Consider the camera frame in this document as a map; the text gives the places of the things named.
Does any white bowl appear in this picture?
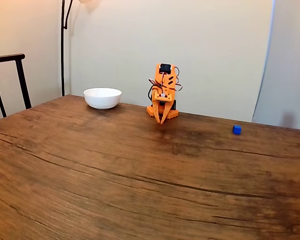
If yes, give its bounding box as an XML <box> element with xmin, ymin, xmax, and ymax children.
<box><xmin>83</xmin><ymin>87</ymin><xmax>123</xmax><ymax>110</ymax></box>

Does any white backdrop board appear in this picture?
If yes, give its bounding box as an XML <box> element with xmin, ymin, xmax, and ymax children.
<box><xmin>69</xmin><ymin>0</ymin><xmax>275</xmax><ymax>123</ymax></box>

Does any black floor lamp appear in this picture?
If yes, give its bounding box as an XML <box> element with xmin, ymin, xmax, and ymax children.
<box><xmin>60</xmin><ymin>0</ymin><xmax>102</xmax><ymax>97</ymax></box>

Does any black chair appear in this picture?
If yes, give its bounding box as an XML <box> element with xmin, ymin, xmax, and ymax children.
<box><xmin>0</xmin><ymin>53</ymin><xmax>33</xmax><ymax>119</ymax></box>

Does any gripper camera on orange mount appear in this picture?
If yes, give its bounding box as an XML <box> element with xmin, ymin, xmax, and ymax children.
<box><xmin>151</xmin><ymin>90</ymin><xmax>174</xmax><ymax>106</ymax></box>

